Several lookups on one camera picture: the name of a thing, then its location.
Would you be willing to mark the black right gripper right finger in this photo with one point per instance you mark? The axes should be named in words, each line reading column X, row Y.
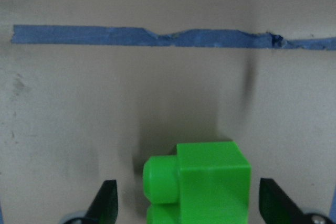
column 275, row 206

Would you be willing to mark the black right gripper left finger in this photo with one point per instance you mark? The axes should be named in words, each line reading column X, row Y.
column 104, row 208

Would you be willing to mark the green toy block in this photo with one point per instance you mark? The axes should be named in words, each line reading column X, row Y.
column 202, row 183

